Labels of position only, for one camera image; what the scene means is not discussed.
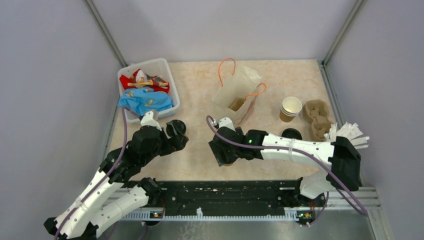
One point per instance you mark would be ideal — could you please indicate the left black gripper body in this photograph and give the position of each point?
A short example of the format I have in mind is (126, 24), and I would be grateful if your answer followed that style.
(165, 146)

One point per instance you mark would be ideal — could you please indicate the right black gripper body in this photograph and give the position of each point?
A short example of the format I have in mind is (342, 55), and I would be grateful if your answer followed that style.
(230, 154)

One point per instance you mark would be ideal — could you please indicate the black cup lid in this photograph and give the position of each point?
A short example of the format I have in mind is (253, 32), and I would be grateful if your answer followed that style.
(175, 128)

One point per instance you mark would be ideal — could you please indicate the single cardboard cup carrier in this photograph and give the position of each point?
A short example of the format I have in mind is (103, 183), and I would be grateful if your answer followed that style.
(236, 104)

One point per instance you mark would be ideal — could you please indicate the paper takeout bag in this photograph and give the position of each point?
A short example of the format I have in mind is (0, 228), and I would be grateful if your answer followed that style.
(244, 82)

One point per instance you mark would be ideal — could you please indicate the black lid stack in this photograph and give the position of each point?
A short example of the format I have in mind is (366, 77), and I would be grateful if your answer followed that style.
(291, 133)

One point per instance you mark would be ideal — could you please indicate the stack of paper cups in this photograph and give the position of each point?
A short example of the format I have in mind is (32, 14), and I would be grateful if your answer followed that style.
(290, 108)

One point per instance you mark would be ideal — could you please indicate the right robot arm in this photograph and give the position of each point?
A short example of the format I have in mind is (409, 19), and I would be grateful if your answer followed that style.
(338, 161)

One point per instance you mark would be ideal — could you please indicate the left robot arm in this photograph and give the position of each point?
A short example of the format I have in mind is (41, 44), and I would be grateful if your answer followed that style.
(111, 194)

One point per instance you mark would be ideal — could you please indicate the blue snack bag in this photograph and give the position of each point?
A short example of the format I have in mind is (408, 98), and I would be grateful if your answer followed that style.
(142, 100)

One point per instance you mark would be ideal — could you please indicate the red snack bag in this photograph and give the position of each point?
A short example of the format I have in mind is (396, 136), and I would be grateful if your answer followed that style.
(139, 79)

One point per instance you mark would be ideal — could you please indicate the white plastic basket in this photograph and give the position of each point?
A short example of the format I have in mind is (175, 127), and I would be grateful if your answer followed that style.
(155, 67)

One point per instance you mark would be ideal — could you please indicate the cardboard cup carrier stack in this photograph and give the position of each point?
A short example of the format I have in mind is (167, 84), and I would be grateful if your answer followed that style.
(316, 113)

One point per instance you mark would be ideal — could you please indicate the white wrapped straws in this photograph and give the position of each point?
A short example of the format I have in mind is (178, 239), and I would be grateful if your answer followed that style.
(349, 131)

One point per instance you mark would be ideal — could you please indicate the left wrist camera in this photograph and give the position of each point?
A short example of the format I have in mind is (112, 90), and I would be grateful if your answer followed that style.
(151, 119)

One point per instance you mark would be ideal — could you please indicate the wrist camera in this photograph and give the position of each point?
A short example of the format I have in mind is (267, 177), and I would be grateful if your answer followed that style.
(223, 122)
(151, 119)

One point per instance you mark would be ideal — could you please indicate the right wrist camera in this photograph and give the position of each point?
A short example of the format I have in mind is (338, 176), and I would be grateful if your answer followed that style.
(223, 122)

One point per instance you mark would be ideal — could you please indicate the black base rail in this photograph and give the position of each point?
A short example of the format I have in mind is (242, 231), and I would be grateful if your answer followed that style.
(237, 200)

